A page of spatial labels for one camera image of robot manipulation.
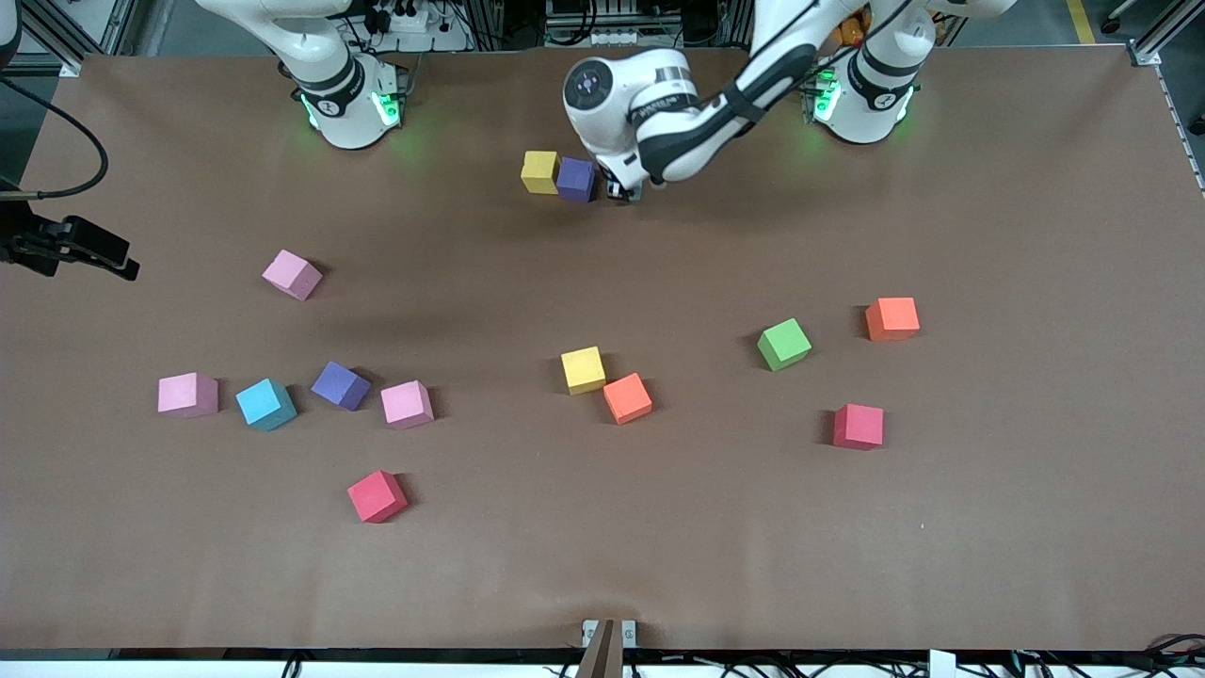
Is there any cyan foam cube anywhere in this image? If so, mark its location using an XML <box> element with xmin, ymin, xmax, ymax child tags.
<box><xmin>235</xmin><ymin>379</ymin><xmax>298</xmax><ymax>432</ymax></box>

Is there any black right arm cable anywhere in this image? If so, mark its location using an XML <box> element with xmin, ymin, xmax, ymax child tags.
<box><xmin>0</xmin><ymin>75</ymin><xmax>109</xmax><ymax>201</ymax></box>

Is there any purple foam cube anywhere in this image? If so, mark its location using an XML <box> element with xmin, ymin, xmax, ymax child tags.
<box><xmin>311</xmin><ymin>361</ymin><xmax>373</xmax><ymax>412</ymax></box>
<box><xmin>555</xmin><ymin>156</ymin><xmax>597</xmax><ymax>203</ymax></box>

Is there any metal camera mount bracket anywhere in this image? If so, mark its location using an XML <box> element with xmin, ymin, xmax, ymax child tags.
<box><xmin>576</xmin><ymin>619</ymin><xmax>637</xmax><ymax>678</ymax></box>

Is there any brown paper table cover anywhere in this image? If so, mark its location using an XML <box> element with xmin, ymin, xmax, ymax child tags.
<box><xmin>0</xmin><ymin>47</ymin><xmax>1205</xmax><ymax>655</ymax></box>

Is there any pink foam cube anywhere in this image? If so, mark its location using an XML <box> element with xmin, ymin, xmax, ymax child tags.
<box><xmin>380</xmin><ymin>379</ymin><xmax>436</xmax><ymax>431</ymax></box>
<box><xmin>157</xmin><ymin>372</ymin><xmax>219</xmax><ymax>419</ymax></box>
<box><xmin>262</xmin><ymin>250</ymin><xmax>324</xmax><ymax>302</ymax></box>

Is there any grey electronics box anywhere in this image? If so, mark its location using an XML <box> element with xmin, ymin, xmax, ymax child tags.
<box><xmin>544</xmin><ymin>0</ymin><xmax>652</xmax><ymax>48</ymax></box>

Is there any orange foam cube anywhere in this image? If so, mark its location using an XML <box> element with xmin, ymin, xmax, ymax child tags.
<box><xmin>865</xmin><ymin>297</ymin><xmax>922</xmax><ymax>343</ymax></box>
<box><xmin>602</xmin><ymin>372</ymin><xmax>654</xmax><ymax>426</ymax></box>

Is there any white power strip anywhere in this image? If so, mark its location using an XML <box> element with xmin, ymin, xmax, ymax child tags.
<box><xmin>372</xmin><ymin>5</ymin><xmax>472</xmax><ymax>54</ymax></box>

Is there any yellow foam cube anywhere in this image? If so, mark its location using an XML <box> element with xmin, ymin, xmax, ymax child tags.
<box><xmin>521</xmin><ymin>151</ymin><xmax>561</xmax><ymax>196</ymax></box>
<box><xmin>561</xmin><ymin>346</ymin><xmax>608</xmax><ymax>396</ymax></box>

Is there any pile of orange packets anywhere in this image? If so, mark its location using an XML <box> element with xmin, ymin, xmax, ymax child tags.
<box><xmin>827</xmin><ymin>8</ymin><xmax>872</xmax><ymax>48</ymax></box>

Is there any red foam cube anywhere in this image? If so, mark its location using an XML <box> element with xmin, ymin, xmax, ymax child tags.
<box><xmin>347</xmin><ymin>470</ymin><xmax>410</xmax><ymax>525</ymax></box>
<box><xmin>833</xmin><ymin>404</ymin><xmax>886</xmax><ymax>452</ymax></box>

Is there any aluminium frame rail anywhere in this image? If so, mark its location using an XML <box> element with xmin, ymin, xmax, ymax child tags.
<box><xmin>19</xmin><ymin>0</ymin><xmax>137</xmax><ymax>78</ymax></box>
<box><xmin>1125</xmin><ymin>0</ymin><xmax>1205</xmax><ymax>67</ymax></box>

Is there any green foam cube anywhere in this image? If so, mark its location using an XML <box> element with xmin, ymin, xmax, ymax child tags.
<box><xmin>757</xmin><ymin>318</ymin><xmax>813</xmax><ymax>373</ymax></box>

